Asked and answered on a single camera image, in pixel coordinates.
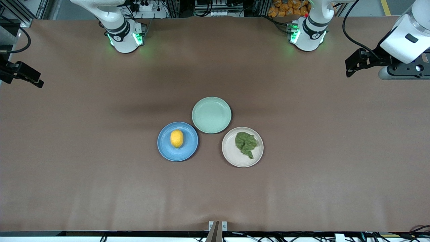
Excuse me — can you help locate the green lettuce leaf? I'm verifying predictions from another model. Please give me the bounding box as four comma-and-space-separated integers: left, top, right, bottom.
235, 131, 258, 160

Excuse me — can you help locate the yellow lemon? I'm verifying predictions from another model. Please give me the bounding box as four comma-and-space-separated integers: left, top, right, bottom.
170, 129, 184, 149

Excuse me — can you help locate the bag of orange items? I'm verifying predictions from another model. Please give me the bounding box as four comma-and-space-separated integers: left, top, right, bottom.
268, 0, 310, 18

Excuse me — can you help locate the white power strip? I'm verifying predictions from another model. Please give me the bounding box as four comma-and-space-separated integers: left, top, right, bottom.
129, 0, 160, 12

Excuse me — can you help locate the beige plate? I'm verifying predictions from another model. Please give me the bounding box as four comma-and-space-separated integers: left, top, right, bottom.
221, 126, 264, 168

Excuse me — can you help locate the green plate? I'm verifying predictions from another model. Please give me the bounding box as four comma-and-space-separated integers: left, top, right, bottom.
192, 96, 232, 134

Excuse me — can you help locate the blue plate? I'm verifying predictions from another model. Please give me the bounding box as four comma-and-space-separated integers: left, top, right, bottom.
157, 121, 199, 162

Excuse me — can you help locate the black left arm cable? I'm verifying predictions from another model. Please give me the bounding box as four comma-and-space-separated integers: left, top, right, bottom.
342, 0, 382, 59

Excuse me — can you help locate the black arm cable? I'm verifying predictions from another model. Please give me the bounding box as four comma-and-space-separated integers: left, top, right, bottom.
0, 15, 32, 54
342, 0, 382, 59

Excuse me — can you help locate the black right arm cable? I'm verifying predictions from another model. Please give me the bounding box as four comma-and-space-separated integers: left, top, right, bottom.
0, 15, 32, 54

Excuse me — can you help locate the aluminium frame profile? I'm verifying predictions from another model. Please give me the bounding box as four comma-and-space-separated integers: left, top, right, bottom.
0, 0, 46, 28

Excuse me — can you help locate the black cable under table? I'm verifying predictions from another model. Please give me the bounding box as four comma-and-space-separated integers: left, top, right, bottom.
408, 225, 430, 236

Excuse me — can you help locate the metal table bracket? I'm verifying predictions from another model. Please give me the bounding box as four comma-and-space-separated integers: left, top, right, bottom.
208, 221, 228, 242

